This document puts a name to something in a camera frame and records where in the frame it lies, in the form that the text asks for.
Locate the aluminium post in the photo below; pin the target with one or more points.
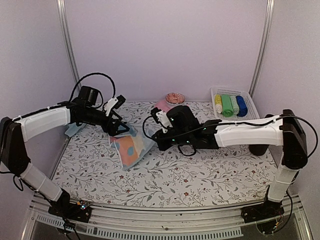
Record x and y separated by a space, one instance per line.
62 14
270 4

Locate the left aluminium post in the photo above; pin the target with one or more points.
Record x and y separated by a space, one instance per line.
62 14

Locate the right aluminium post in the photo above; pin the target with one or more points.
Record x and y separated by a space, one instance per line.
270 4

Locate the yellow rolled towel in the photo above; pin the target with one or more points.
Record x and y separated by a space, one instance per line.
218 103

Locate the dark brown cup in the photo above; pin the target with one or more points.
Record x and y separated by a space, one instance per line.
258 149

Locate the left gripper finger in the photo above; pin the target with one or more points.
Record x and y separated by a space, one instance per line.
113 132
123 127

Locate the floral tablecloth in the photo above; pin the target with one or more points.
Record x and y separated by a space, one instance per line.
90 170

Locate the blue orange dotted towel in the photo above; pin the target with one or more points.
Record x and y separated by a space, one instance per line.
131 146

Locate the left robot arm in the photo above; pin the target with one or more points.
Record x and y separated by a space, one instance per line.
14 133

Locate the light blue towel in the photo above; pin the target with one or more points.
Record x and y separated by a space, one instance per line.
73 129

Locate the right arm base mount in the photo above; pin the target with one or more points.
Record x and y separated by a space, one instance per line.
262 211

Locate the aluminium front rail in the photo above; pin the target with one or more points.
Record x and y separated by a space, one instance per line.
115 222

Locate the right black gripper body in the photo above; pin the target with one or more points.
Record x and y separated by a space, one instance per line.
181 138

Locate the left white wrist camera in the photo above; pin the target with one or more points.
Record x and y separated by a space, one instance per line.
113 104

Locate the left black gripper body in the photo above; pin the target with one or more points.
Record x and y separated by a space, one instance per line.
90 117

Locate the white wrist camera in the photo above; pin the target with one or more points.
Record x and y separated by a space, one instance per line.
160 117
113 104

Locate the blue rolled towel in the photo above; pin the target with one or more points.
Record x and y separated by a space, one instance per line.
243 109

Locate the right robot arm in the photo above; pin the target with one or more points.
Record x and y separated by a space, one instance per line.
279 130

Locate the pale green rolled towel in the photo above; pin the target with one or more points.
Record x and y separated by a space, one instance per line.
234 104

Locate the pink plate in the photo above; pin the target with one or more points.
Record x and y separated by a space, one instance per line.
163 105

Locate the patterned bowl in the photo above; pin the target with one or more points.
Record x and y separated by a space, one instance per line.
175 98

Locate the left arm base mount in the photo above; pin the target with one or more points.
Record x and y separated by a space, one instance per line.
79 211

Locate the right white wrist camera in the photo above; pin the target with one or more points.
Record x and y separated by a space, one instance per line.
160 117

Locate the white plastic basket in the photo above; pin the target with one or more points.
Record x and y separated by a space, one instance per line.
252 112

